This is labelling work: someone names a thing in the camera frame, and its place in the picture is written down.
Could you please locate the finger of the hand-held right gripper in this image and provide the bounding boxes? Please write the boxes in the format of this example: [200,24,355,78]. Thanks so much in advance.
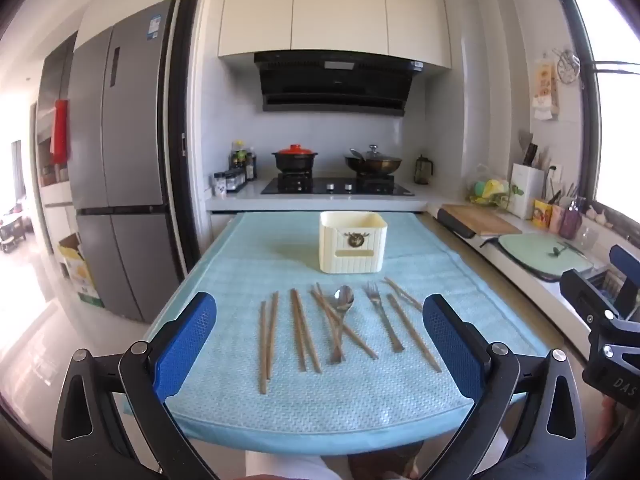
[609,244,640,319]
[559,267,622,324]

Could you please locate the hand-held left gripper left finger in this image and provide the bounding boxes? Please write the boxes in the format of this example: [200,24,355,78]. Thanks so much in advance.
[52,291,221,480]

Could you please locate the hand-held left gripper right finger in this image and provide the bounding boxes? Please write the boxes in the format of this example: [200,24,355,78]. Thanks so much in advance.
[421,294,588,480]

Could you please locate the cream plastic utensil holder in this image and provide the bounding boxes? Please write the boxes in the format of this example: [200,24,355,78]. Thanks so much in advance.
[319,211,389,275]

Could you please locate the person's right hand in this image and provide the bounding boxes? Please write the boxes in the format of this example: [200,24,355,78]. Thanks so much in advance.
[596,396,625,467]

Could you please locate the light green chopping board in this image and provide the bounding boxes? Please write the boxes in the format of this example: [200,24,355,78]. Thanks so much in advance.
[500,232,598,281]

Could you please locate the purple cup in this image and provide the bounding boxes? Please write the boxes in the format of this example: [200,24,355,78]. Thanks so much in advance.
[559,205,583,240]

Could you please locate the light blue towel mat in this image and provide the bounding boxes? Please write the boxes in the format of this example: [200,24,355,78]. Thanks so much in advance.
[125,212,548,456]

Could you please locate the white knife block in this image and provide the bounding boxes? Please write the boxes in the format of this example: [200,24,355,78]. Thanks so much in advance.
[510,162,546,221]

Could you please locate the wooden cutting board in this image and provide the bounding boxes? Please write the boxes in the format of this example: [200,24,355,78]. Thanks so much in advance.
[440,204,523,237]

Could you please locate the cardboard box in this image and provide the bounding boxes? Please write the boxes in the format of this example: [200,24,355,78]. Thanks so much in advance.
[57,232,103,308]

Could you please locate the black-framed window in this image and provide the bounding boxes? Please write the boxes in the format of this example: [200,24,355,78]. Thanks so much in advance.
[567,0,640,241]

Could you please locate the grey refrigerator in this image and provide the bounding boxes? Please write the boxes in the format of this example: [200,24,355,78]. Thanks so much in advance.
[67,0,183,323]

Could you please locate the yellow-capped sauce bottle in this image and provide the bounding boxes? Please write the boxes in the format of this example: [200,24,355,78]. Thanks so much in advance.
[230,141,247,181]

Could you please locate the black gas cooktop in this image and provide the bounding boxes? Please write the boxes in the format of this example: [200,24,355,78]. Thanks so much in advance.
[260,172,416,197]

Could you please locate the wok with glass lid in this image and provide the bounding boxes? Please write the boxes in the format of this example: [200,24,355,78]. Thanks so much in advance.
[344,144,403,177]

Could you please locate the dark wooden stool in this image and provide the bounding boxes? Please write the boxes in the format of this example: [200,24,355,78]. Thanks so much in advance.
[0,212,28,253]

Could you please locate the black clay pot red lid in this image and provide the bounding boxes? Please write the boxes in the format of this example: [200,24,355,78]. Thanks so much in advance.
[271,144,316,177]

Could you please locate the red hanging cloth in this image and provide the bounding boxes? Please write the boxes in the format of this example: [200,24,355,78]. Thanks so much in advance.
[51,100,71,165]

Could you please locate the black range hood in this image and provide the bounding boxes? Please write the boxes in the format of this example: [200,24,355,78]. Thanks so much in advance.
[252,51,426,117]

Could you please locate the steel fork with wooden handle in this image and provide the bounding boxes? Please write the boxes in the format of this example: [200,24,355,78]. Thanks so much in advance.
[364,282,405,354]

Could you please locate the steel spoon with wooden handle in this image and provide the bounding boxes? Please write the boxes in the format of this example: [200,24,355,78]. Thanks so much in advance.
[327,285,356,365]

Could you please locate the hanging wall calendar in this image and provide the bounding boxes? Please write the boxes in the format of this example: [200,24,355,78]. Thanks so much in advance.
[532,57,558,121]

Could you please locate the metal wire trivet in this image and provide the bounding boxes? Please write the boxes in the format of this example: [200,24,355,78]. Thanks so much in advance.
[552,49,581,86]

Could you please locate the black door frame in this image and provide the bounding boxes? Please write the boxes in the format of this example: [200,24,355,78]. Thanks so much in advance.
[170,0,208,281]

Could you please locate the white wall cabinet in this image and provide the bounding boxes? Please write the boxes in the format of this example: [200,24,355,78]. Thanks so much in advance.
[217,0,453,71]

